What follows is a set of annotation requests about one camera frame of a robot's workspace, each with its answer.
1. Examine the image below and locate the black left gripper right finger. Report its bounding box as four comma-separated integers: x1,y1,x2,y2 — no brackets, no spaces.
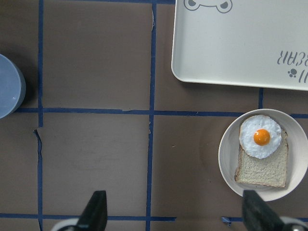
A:
242,190,284,231

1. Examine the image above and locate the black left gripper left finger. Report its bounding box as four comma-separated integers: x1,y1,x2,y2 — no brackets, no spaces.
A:
77,191,108,231

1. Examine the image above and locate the white round plate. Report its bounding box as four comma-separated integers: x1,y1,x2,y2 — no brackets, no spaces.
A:
218,109,308,201

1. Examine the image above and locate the bread slice under egg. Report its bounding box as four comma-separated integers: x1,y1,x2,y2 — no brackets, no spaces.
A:
234,130,289,188

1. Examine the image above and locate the fried egg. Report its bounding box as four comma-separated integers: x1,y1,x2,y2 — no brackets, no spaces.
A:
239,115,282,159

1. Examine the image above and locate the blue bowl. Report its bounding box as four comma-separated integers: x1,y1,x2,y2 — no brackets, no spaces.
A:
0,54,26,118

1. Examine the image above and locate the cream bear tray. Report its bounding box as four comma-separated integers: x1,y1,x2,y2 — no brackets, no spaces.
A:
171,0,308,90

